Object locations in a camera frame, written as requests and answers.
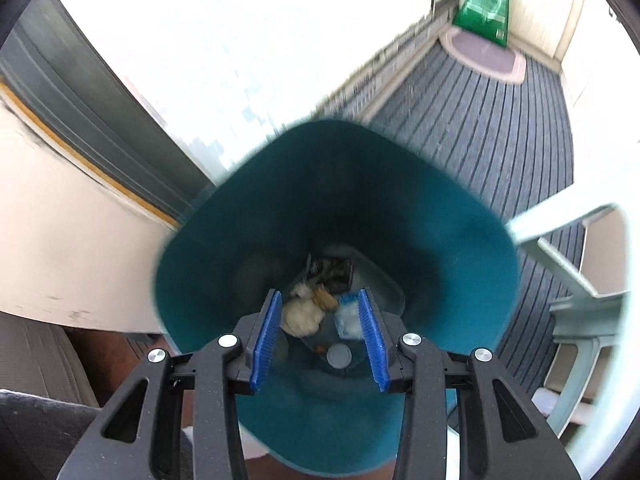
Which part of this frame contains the beige fabric cushion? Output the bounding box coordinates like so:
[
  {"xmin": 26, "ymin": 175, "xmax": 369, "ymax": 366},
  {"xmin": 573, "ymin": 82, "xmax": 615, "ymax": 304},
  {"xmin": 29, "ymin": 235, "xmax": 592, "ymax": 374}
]
[{"xmin": 0, "ymin": 310, "xmax": 98, "ymax": 406}]

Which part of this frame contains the grey striped carpet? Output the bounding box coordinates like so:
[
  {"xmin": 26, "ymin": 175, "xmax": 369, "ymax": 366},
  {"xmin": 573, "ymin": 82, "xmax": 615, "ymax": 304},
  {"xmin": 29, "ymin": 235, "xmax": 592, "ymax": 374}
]
[{"xmin": 320, "ymin": 35, "xmax": 586, "ymax": 396}]

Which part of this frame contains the green rice bag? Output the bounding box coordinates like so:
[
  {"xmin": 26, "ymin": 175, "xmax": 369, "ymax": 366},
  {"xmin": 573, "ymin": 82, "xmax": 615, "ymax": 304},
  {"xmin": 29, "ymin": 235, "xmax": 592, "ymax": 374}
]
[{"xmin": 452, "ymin": 0, "xmax": 528, "ymax": 51}]

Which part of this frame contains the clear plastic wrapper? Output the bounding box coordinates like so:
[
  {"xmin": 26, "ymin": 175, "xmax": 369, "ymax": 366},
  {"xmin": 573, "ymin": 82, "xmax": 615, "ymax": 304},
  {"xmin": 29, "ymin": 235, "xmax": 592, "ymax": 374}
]
[{"xmin": 334, "ymin": 294, "xmax": 363, "ymax": 338}]

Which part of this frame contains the grey oval floor mat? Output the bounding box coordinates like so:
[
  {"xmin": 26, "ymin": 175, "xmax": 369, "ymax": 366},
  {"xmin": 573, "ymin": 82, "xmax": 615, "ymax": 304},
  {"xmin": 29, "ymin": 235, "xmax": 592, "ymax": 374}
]
[{"xmin": 437, "ymin": 26, "xmax": 527, "ymax": 85}]

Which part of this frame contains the light green plastic stool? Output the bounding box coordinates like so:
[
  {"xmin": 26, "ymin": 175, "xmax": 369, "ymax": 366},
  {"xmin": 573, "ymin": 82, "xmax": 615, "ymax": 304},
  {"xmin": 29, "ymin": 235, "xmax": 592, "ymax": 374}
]
[{"xmin": 505, "ymin": 202, "xmax": 631, "ymax": 428}]

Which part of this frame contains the white tissue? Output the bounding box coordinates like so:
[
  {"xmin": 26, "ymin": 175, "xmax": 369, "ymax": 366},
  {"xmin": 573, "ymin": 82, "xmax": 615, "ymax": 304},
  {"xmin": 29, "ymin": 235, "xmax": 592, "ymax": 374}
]
[{"xmin": 281, "ymin": 297, "xmax": 326, "ymax": 337}]

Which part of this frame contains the white round plastic lid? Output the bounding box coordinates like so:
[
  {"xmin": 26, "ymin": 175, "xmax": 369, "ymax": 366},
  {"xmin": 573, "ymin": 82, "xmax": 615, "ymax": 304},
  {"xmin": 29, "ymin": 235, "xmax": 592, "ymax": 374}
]
[{"xmin": 326, "ymin": 344, "xmax": 353, "ymax": 368}]

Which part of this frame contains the teal plastic bin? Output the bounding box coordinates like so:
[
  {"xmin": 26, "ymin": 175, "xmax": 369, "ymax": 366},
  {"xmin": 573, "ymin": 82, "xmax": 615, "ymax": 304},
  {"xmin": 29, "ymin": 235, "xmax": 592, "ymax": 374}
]
[{"xmin": 154, "ymin": 119, "xmax": 523, "ymax": 476}]

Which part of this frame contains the black foil packet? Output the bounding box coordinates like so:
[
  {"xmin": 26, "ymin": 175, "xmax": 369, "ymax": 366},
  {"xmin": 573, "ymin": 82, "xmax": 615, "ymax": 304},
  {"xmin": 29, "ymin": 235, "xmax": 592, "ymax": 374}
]
[{"xmin": 305, "ymin": 254, "xmax": 356, "ymax": 293}]

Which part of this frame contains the large frosted patterned glass door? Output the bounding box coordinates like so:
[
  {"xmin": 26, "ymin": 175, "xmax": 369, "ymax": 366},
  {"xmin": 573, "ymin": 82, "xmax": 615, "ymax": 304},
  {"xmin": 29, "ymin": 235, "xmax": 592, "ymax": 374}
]
[{"xmin": 47, "ymin": 0, "xmax": 438, "ymax": 196}]

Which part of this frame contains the grey cloth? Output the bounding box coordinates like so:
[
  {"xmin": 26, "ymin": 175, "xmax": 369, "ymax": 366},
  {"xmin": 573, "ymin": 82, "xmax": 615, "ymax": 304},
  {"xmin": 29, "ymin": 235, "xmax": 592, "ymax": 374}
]
[{"xmin": 0, "ymin": 389, "xmax": 103, "ymax": 480}]

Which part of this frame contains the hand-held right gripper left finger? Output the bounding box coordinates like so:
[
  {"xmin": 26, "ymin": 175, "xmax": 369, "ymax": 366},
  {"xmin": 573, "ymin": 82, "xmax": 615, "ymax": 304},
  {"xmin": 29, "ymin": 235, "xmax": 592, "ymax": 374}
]
[{"xmin": 57, "ymin": 289, "xmax": 283, "ymax": 480}]

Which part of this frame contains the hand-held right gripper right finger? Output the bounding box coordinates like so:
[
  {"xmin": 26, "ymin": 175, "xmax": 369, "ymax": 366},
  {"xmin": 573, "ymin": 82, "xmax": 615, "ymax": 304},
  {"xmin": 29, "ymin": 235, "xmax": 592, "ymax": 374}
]
[{"xmin": 357, "ymin": 287, "xmax": 581, "ymax": 480}]

